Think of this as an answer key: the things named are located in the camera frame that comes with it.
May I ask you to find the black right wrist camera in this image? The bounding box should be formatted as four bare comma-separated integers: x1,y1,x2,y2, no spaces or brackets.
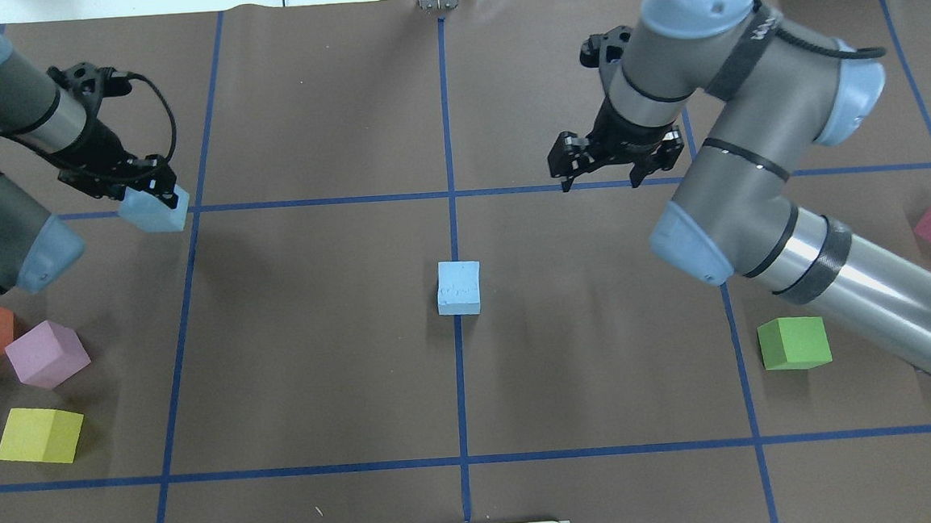
578,24,633,70

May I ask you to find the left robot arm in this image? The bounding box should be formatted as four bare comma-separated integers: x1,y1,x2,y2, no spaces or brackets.
0,31,190,299

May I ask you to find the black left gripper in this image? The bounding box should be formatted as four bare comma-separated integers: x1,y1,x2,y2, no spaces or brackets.
55,117,180,209

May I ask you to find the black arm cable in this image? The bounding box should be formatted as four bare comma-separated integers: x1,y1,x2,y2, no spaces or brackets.
753,0,888,66
0,68,181,194

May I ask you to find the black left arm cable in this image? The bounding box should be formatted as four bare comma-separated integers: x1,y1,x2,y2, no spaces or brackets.
0,68,181,194

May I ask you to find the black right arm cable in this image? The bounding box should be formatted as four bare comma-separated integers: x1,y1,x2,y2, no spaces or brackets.
753,0,888,66

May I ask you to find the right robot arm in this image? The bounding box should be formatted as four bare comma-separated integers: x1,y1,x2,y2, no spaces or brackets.
547,0,931,375

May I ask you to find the green foam block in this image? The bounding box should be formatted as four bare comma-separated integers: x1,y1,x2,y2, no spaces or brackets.
757,316,833,371

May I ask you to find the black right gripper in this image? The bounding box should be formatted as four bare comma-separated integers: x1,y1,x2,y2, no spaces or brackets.
547,98,685,193

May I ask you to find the yellow foam block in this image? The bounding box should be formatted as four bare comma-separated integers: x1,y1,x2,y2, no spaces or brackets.
0,408,85,464

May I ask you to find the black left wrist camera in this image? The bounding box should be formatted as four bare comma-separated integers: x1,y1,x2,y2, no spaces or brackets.
45,62,132,105

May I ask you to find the pink lilac foam block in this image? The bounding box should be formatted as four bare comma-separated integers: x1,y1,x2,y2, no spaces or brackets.
5,320,91,390

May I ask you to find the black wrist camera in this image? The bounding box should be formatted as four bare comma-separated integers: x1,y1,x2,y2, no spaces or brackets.
578,24,633,70
45,62,132,105

